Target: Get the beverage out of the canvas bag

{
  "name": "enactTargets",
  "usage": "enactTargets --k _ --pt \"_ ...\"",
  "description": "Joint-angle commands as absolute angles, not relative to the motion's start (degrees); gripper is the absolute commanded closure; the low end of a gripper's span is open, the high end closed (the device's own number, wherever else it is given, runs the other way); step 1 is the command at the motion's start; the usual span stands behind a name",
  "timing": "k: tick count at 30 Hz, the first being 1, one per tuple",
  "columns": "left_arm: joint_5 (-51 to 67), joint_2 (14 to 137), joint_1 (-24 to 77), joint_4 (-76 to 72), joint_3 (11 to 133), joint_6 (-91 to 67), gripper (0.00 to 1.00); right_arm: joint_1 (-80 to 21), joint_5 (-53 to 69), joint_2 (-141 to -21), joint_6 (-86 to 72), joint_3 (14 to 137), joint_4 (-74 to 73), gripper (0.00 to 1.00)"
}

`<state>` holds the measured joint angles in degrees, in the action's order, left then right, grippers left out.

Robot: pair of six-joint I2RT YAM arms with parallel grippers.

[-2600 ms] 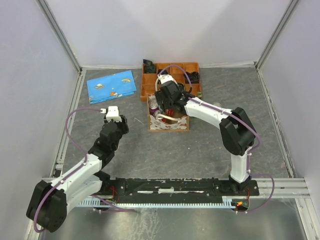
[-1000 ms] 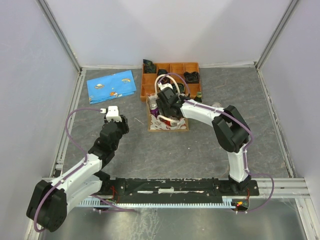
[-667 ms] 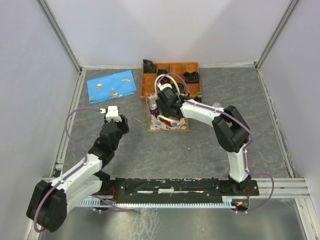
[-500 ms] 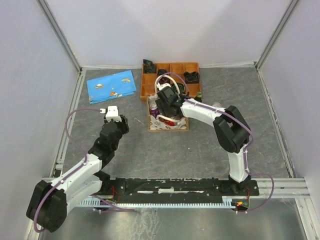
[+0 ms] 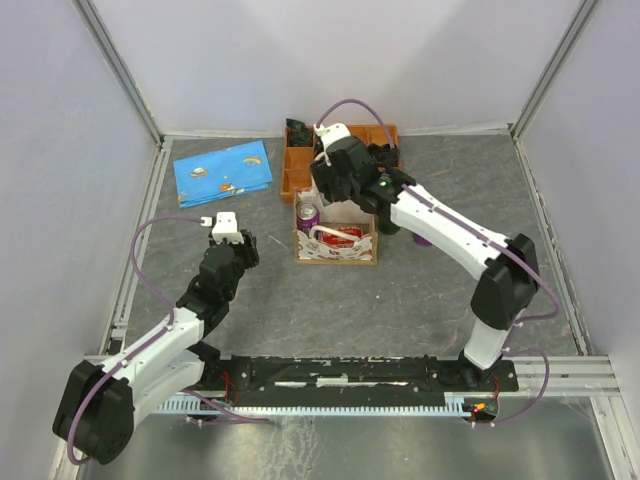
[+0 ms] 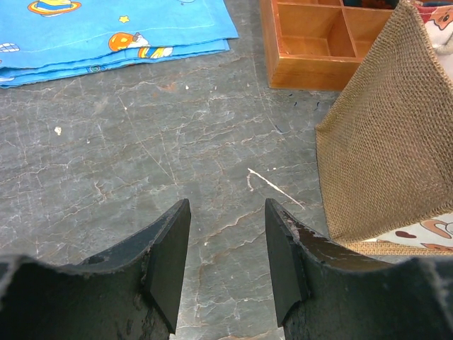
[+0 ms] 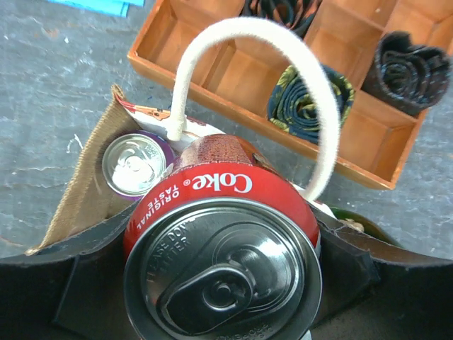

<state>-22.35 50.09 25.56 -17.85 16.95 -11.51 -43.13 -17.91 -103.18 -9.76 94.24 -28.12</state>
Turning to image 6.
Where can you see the blue space-print cloth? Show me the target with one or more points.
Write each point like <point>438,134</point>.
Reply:
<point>48,40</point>

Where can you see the wooden compartment tray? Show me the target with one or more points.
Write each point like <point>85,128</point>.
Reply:
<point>316,44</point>

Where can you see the black orange rolled sock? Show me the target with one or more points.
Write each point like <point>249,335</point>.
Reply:
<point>373,4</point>

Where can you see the burlap canvas tote bag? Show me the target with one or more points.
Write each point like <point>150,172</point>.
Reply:
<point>384,150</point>

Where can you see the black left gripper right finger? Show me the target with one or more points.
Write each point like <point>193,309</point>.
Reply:
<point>323,290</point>

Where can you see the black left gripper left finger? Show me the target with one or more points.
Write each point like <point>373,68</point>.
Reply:
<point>131,290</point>

